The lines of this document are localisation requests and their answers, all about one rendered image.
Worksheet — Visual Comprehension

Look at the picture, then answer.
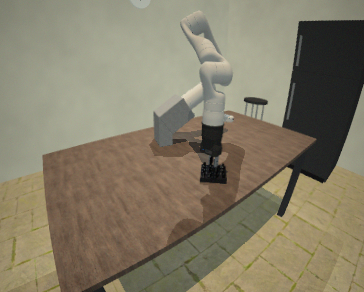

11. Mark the black knob box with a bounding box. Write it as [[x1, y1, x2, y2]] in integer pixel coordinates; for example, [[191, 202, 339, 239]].
[[200, 162, 227, 184]]

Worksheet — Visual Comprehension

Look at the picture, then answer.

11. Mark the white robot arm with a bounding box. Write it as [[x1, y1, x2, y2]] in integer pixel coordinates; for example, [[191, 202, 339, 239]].
[[180, 11, 233, 111]]

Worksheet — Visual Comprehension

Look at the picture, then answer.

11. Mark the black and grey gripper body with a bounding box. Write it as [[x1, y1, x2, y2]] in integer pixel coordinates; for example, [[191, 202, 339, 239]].
[[200, 109, 234, 157]]

